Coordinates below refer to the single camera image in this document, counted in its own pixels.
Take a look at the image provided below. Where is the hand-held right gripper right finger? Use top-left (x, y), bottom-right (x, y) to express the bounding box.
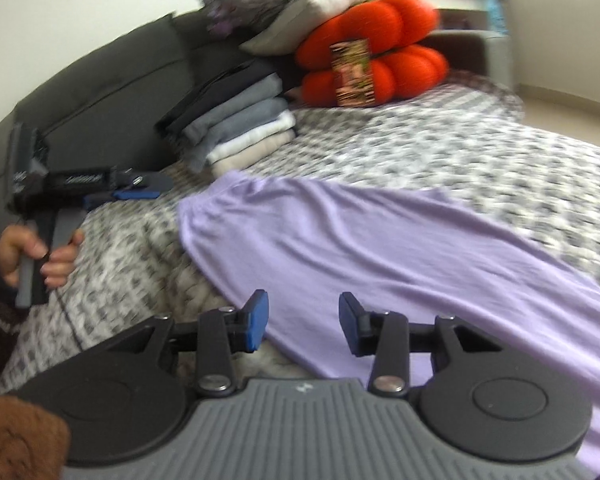
top-left (338, 291), bottom-right (504, 395)

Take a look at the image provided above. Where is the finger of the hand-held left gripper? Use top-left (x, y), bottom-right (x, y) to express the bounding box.
top-left (111, 169), bottom-right (167, 190)
top-left (82, 187), bottom-right (163, 212)

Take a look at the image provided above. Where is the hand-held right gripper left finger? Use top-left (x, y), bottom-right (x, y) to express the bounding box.
top-left (100, 289), bottom-right (271, 395)

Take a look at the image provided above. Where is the lilac garment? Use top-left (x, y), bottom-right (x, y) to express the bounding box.
top-left (177, 170), bottom-right (600, 473)

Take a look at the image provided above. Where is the person's right forearm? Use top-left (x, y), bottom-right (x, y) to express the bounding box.
top-left (0, 395), bottom-right (72, 480)

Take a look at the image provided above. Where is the person's left hand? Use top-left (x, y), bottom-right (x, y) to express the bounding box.
top-left (0, 225), bottom-right (87, 291)

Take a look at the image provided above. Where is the grey sofa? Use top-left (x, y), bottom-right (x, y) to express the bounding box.
top-left (0, 10), bottom-right (490, 243)

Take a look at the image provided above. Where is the black folded garment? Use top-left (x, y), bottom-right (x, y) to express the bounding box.
top-left (155, 57), bottom-right (282, 133)

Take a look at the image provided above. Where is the blue-grey folded garment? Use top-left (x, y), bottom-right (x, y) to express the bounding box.
top-left (186, 97), bottom-right (292, 172)

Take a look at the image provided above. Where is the beige folded garment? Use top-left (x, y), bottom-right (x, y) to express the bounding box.
top-left (212, 129), bottom-right (298, 179)

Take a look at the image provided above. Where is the dark grey folded garment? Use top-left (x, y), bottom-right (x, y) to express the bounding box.
top-left (181, 76), bottom-right (285, 145)

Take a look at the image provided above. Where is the white folded garment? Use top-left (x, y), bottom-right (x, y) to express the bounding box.
top-left (205, 110), bottom-right (298, 164)

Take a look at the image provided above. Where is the grey quilted blanket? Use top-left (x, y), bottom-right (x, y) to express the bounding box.
top-left (0, 80), bottom-right (600, 398)

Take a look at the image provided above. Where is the printed photo card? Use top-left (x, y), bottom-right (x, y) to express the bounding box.
top-left (330, 38), bottom-right (378, 108)

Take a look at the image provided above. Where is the grey pillow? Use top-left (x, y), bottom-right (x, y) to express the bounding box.
top-left (239, 0), bottom-right (412, 57)

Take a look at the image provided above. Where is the red plush cushion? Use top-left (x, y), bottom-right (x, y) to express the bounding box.
top-left (294, 0), bottom-right (451, 108)

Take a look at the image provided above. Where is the white bookshelf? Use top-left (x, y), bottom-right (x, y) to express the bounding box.
top-left (429, 0), bottom-right (507, 36)

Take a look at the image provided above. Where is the blue printed hanging bag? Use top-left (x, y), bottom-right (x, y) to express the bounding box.
top-left (484, 0), bottom-right (507, 32)

